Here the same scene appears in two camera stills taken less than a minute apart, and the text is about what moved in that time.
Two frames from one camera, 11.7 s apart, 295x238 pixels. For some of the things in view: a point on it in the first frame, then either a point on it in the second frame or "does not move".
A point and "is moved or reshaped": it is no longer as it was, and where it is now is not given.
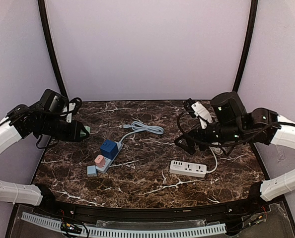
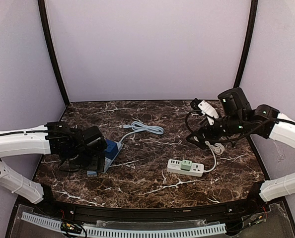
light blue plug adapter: [91, 170] does not move
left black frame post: [41, 7] does not move
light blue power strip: [108, 161] does not move
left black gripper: [76, 131] → [93, 161]
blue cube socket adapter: [109, 148] does not move
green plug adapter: [83, 133] is moved or reshaped
